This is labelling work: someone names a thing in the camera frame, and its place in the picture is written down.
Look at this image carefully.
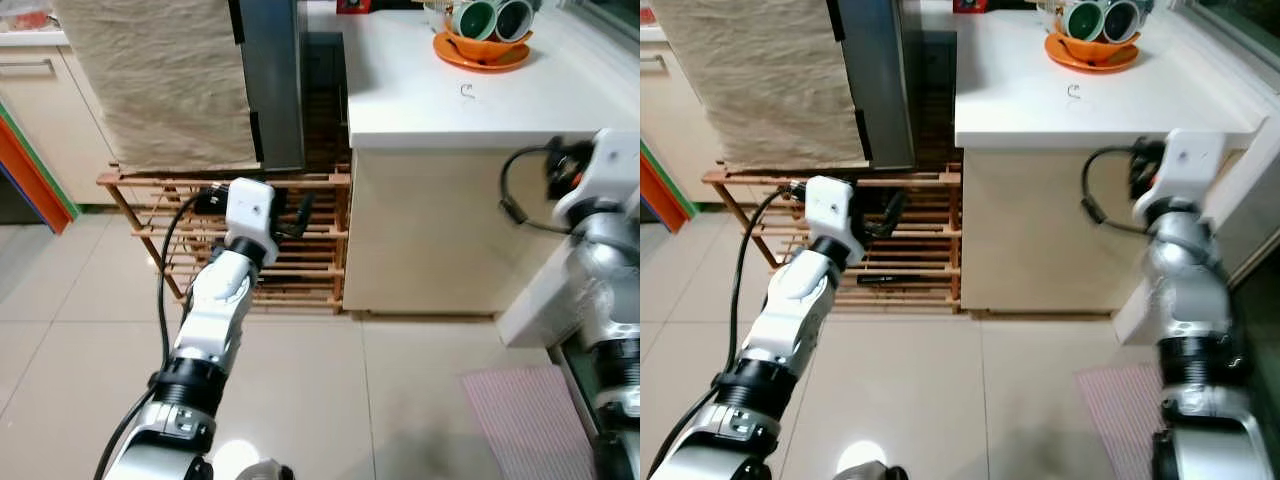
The wooden slatted rack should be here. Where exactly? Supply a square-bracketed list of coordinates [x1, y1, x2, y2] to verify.
[702, 163, 963, 316]
[97, 163, 353, 316]

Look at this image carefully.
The colourful striped board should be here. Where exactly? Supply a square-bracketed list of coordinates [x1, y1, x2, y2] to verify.
[0, 100, 81, 236]
[640, 140, 696, 233]

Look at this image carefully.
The white counter unit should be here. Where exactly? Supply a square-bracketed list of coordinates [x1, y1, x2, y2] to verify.
[952, 0, 1271, 319]
[340, 0, 641, 319]

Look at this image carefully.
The orange bowl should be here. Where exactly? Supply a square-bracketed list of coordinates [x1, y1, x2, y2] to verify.
[1044, 30, 1141, 73]
[433, 28, 533, 73]

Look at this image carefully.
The beige kitchen cabinet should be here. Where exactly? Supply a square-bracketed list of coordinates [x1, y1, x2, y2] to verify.
[640, 25, 729, 201]
[0, 30, 123, 206]

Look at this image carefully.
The dark cup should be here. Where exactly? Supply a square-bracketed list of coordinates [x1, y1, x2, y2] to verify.
[495, 0, 542, 41]
[1103, 0, 1152, 43]

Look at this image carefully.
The green cup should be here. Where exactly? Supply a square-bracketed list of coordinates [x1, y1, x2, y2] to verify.
[452, 0, 501, 43]
[1062, 0, 1109, 43]

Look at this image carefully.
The pink floor mat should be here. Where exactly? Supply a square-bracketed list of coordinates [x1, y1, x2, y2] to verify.
[460, 365, 598, 480]
[1075, 362, 1166, 480]

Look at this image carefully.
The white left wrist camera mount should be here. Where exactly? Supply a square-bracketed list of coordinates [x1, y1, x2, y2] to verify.
[225, 178, 278, 251]
[805, 176, 854, 251]

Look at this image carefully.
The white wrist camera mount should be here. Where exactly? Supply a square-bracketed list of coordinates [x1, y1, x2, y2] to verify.
[553, 128, 641, 227]
[805, 176, 854, 251]
[225, 178, 278, 251]
[1133, 128, 1227, 227]

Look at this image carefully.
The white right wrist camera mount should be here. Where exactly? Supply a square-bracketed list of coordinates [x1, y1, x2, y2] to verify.
[1133, 128, 1227, 227]
[553, 128, 641, 227]

